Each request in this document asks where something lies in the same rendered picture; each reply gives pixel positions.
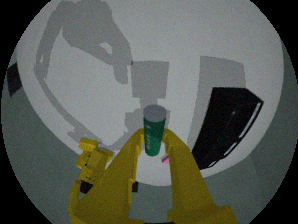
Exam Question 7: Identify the pink flat pad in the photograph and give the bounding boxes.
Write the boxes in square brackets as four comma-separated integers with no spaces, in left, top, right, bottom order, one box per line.
[162,155,169,164]

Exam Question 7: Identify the green aa battery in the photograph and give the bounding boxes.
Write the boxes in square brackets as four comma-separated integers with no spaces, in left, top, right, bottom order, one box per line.
[143,104,167,157]

